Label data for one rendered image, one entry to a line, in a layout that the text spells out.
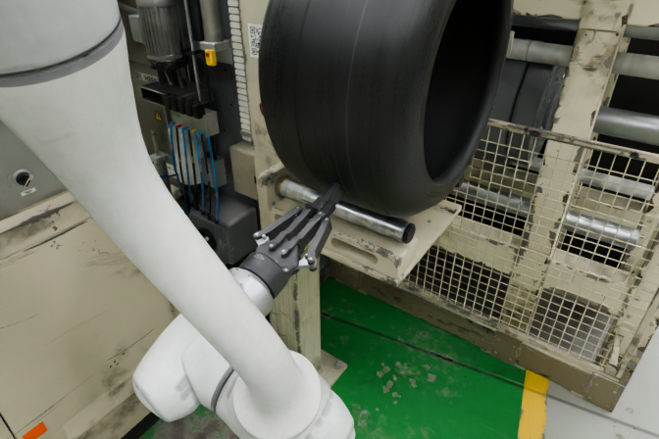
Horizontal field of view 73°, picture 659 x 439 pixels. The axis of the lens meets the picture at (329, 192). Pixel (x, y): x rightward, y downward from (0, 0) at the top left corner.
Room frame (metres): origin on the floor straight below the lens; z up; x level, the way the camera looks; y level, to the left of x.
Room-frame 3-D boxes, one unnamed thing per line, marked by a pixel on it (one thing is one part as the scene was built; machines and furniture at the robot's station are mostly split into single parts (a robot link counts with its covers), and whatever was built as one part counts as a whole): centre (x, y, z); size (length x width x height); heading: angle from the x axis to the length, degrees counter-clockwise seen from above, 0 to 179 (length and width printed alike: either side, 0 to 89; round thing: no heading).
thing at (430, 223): (0.96, -0.10, 0.80); 0.37 x 0.36 x 0.02; 145
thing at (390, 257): (0.85, -0.02, 0.84); 0.36 x 0.09 x 0.06; 55
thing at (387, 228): (0.84, -0.03, 0.90); 0.35 x 0.05 x 0.05; 55
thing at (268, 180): (1.06, 0.04, 0.90); 0.40 x 0.03 x 0.10; 145
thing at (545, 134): (1.10, -0.48, 0.65); 0.90 x 0.02 x 0.70; 55
